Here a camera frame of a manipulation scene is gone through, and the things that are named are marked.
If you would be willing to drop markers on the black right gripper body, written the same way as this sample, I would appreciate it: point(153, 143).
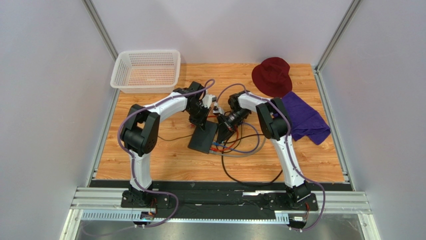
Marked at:
point(224, 123)

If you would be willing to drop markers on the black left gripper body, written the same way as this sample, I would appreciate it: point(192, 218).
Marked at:
point(198, 114)

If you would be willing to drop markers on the black network switch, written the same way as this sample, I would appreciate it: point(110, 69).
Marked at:
point(203, 138)

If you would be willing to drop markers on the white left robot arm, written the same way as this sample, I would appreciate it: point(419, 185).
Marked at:
point(138, 133)

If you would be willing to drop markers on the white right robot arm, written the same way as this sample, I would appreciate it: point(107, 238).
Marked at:
point(275, 125)

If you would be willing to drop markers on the dark red bucket hat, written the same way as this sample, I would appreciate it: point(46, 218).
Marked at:
point(272, 77)

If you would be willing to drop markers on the purple cloth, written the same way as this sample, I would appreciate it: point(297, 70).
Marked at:
point(306, 121)

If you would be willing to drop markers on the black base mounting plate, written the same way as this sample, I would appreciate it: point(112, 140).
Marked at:
point(217, 200)

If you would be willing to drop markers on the white plastic basket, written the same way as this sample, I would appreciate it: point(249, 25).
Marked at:
point(146, 71)

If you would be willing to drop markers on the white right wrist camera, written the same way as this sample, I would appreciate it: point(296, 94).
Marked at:
point(217, 110)

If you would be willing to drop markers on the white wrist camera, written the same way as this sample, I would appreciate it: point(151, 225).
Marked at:
point(217, 110)
point(208, 100)

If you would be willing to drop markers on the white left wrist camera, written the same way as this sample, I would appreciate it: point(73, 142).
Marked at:
point(208, 100)

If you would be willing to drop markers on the aluminium frame rail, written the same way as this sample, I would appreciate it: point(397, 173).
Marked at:
point(103, 204)

